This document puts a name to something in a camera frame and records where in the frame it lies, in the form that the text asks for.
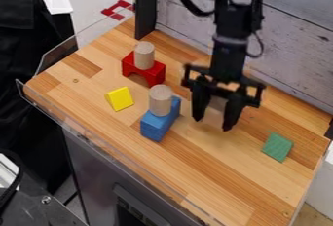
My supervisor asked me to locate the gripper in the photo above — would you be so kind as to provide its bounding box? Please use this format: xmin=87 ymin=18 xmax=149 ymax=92
xmin=179 ymin=36 xmax=267 ymax=132

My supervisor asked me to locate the wooden cylinder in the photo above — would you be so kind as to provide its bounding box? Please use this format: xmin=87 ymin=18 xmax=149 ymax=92
xmin=132 ymin=40 xmax=157 ymax=71
xmin=148 ymin=84 xmax=175 ymax=118

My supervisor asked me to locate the green cube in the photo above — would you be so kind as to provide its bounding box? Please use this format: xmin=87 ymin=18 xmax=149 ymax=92
xmin=260 ymin=132 xmax=296 ymax=164

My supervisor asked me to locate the blue rectangular block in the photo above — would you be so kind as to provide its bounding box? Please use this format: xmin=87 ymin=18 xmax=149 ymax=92
xmin=138 ymin=94 xmax=183 ymax=143

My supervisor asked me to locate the red arch block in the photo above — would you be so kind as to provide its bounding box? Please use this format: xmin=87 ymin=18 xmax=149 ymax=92
xmin=121 ymin=51 xmax=168 ymax=89

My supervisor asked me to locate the yellow wedge block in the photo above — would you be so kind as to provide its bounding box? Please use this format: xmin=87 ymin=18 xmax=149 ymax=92
xmin=103 ymin=86 xmax=135 ymax=113

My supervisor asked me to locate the black post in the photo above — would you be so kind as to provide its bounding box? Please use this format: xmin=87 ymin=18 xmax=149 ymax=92
xmin=133 ymin=0 xmax=159 ymax=41

